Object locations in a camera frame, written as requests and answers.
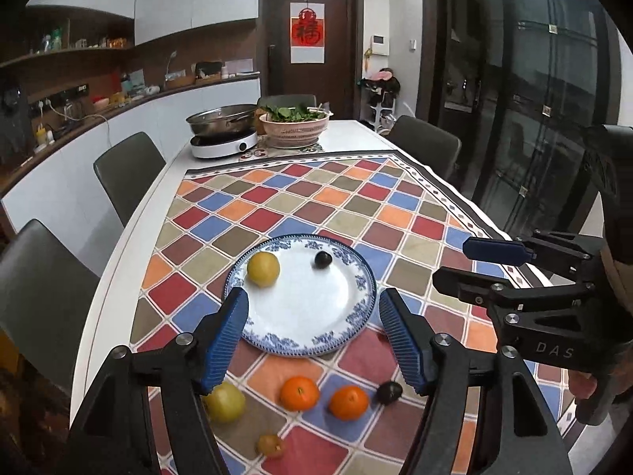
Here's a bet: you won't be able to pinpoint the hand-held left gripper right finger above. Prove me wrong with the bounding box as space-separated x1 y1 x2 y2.
379 287 575 475

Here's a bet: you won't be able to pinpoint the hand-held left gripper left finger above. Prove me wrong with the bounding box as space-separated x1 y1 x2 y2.
66 287 250 475

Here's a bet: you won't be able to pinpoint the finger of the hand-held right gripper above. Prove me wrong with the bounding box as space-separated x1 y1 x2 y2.
463 230 593 284
432 266 597 318

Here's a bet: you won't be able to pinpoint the orange tangerine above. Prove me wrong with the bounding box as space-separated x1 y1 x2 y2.
279 376 321 411
328 386 370 421

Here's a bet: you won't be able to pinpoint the blue patterned white plate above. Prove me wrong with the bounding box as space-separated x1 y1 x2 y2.
224 234 377 358

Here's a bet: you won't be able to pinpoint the small brown longan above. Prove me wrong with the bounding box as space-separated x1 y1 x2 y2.
256 434 286 458

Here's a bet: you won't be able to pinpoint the person's right hand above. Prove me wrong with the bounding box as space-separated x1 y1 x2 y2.
568 370 601 407

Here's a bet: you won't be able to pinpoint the large yellow-green pear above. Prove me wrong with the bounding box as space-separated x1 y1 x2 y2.
247 251 281 288

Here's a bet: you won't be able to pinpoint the grey dining chair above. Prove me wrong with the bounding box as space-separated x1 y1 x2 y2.
386 115 462 179
257 94 317 110
93 132 167 228
0 218 102 397

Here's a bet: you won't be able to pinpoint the dark glass sliding door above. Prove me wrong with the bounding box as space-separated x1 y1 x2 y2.
435 0 620 238

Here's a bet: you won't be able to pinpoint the colourful checkered tablecloth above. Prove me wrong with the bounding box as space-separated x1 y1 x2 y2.
129 151 579 475

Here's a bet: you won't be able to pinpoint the white rack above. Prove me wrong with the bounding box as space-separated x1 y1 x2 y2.
365 94 397 132

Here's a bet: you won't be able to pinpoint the dark jacket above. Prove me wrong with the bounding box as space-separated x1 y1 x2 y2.
362 76 401 108

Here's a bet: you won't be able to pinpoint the white induction cooker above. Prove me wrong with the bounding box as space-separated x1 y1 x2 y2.
189 131 259 160

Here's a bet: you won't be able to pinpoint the pink plastic colander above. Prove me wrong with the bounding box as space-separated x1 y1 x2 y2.
259 109 333 148

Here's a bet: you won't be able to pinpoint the steel cooking pan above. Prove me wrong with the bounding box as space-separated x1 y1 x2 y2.
186 104 258 138

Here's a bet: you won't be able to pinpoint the white counter cabinet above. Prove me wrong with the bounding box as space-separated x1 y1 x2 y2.
0 73 261 241

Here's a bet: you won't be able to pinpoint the dark brown door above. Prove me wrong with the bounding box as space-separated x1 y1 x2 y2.
260 0 364 124

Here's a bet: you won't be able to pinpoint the green leafy vegetables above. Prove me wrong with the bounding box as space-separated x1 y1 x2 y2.
260 103 327 122

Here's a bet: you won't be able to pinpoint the red and white door poster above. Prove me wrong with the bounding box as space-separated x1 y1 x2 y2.
290 2 326 64

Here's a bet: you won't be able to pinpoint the black countertop appliance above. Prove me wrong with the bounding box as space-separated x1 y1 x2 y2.
0 78 31 162

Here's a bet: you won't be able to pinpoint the bottles on wooden shelf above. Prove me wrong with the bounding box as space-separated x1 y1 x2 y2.
30 28 130 54

